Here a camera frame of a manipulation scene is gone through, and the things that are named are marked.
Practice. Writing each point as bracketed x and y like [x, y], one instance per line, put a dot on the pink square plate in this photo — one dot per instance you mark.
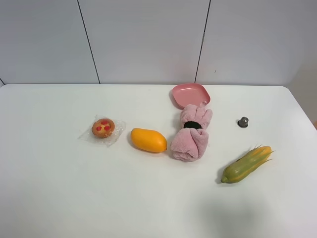
[190, 93]

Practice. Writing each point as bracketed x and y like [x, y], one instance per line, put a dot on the green yellow corn cob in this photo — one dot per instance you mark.
[248, 163]

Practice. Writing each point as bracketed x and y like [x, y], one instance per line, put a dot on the pink rolled towel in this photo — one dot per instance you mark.
[191, 141]

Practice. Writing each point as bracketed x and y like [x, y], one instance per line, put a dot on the fruit tart in plastic wrap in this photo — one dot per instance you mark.
[103, 131]

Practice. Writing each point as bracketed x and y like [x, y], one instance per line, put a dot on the yellow mango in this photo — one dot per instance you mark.
[148, 140]

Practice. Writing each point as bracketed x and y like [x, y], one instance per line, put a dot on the small grey metal cap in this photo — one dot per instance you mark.
[243, 122]

